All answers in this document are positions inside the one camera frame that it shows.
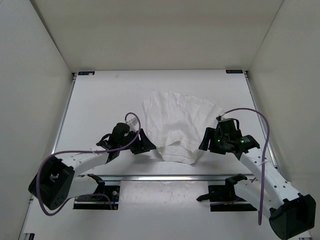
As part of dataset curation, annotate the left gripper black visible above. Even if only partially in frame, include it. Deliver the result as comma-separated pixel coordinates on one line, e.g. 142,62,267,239
120,127,157,154

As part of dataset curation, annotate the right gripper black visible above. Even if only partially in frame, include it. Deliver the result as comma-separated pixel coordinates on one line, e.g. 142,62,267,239
199,128,229,155

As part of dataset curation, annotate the white pleated skirt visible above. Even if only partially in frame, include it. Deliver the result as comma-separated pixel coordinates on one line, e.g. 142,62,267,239
142,91,223,165

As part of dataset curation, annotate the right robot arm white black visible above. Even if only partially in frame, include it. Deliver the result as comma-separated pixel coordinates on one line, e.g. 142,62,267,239
197,118,316,240

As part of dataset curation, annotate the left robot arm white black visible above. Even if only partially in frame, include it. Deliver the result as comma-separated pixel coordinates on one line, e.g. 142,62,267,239
28,122,156,211

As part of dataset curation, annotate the right blue corner label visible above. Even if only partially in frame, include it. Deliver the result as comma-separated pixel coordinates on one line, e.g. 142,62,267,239
225,69,243,74

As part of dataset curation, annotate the blue corner label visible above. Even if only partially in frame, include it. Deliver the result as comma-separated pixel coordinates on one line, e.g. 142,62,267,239
77,71,95,76
225,69,243,74

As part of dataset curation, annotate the left blue corner label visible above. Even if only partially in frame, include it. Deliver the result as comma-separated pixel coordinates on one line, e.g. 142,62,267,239
77,71,95,76

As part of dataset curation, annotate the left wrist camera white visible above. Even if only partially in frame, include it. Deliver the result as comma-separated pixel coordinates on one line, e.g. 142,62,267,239
125,117,139,131

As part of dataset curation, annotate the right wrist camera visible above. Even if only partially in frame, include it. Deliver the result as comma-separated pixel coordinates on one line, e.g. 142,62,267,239
216,113,226,122

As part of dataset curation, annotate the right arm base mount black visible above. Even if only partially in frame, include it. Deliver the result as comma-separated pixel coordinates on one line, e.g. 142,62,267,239
196,173,257,212

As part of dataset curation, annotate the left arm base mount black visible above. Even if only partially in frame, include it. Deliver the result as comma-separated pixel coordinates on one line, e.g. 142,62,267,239
73,173,121,211

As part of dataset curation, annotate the aluminium front table rail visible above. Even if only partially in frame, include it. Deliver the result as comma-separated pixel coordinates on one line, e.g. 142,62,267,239
74,174,278,182

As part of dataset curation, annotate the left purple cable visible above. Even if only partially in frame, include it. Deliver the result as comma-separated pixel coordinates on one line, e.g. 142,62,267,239
36,112,142,216

